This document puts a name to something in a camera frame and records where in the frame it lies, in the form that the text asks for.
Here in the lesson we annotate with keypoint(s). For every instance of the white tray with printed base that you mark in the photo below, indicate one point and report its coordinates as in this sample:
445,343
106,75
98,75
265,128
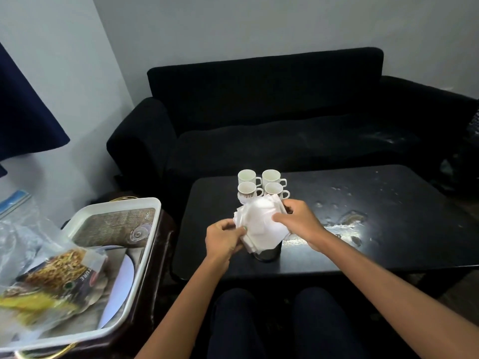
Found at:
112,206

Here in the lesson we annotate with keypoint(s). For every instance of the black fabric sofa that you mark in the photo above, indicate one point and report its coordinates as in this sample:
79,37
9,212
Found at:
262,108

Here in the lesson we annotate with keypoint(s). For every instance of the clear zip bag blue seal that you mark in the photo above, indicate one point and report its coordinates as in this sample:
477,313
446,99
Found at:
26,235

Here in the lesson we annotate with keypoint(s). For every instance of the navy blue curtain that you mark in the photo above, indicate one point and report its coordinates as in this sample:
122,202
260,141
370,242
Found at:
22,123

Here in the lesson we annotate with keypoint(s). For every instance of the patterned white cup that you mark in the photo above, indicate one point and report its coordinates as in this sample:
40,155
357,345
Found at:
275,188
247,190

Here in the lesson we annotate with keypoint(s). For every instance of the person's left forearm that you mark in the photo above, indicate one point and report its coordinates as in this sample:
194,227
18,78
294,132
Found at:
179,314

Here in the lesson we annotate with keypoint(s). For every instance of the person's left hand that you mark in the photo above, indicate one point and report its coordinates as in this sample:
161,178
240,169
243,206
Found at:
220,241

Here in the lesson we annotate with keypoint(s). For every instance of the person's right hand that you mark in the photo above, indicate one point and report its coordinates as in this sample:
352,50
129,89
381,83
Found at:
303,222

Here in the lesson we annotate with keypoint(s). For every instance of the person's right forearm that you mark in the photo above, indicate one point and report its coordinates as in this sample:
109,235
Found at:
393,291

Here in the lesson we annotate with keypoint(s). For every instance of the stack of white napkins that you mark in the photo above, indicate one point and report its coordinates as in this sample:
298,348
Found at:
262,220

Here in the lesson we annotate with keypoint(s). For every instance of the plain white cup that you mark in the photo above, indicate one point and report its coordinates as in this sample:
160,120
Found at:
247,176
271,176

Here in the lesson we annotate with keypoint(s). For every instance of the black mug with tissue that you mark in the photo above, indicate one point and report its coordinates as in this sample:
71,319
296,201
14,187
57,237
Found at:
267,256

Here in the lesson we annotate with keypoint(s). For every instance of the black table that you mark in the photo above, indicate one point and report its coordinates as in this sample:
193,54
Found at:
411,220

